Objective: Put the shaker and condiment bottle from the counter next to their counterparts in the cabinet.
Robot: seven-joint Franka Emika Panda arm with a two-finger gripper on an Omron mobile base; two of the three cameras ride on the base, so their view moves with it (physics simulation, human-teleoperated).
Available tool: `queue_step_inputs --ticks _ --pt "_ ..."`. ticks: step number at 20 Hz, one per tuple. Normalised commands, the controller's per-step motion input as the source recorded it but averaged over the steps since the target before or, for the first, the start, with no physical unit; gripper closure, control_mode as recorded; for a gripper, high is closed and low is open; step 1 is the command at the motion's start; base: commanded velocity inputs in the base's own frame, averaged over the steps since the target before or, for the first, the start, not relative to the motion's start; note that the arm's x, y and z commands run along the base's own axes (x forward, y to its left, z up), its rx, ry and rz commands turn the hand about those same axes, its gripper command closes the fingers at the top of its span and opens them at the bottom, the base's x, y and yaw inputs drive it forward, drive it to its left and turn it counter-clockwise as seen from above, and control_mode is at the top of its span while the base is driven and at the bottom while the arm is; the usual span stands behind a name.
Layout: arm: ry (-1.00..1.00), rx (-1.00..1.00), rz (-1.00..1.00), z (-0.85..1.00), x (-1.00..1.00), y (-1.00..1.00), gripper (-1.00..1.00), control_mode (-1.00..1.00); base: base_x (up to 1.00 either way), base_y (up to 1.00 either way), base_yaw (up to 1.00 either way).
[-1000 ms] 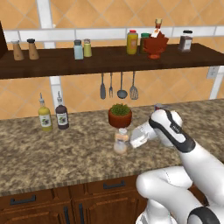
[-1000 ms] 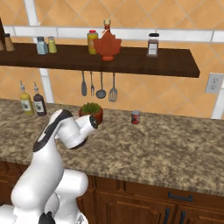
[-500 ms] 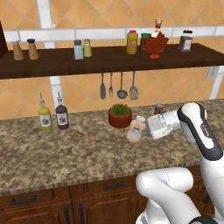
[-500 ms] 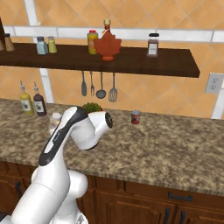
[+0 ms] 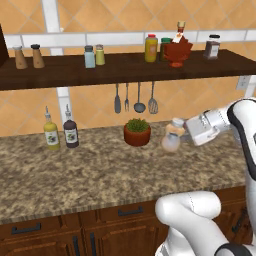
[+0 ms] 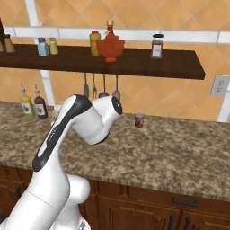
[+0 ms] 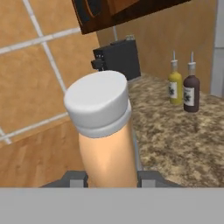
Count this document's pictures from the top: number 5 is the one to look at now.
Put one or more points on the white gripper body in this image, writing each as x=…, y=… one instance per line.
x=201, y=131

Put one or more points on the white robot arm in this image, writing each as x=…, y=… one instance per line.
x=190, y=213

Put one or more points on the pale shaker with tan top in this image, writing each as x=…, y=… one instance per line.
x=171, y=140

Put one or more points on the red maple leaf syrup bottle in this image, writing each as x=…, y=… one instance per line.
x=177, y=51

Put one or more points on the green condiment bottle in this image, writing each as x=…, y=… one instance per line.
x=163, y=46

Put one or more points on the yellow mustard bottle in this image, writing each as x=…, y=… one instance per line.
x=151, y=50

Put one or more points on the wooden cabinet door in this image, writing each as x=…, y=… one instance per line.
x=230, y=230
x=126, y=240
x=40, y=246

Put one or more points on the yellow-green shaker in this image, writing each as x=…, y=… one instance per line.
x=100, y=56

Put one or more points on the dark vinegar bottle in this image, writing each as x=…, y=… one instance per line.
x=71, y=135

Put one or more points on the pale blue shaker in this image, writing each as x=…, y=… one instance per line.
x=89, y=59

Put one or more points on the yellow oil bottle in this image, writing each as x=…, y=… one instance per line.
x=52, y=136

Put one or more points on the wooden shaker with black top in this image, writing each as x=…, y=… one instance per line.
x=37, y=58

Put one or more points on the wooden shaker with white top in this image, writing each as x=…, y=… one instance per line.
x=20, y=60

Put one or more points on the dark wooden cabinet side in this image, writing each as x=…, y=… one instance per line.
x=2, y=46

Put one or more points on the hanging grey slotted spatula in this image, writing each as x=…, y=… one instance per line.
x=153, y=106

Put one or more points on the potted green plant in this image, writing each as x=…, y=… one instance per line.
x=137, y=135

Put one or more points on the hanging grey ladle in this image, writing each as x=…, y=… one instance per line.
x=139, y=107

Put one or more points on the hanging grey fork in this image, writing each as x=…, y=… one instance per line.
x=126, y=103

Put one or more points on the dark spice jar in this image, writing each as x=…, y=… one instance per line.
x=212, y=49

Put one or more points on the dark wooden shelf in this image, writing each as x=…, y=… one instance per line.
x=120, y=71

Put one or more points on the wooden drawer front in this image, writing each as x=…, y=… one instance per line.
x=110, y=215
x=50, y=225

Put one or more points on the white wall socket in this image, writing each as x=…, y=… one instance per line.
x=242, y=83

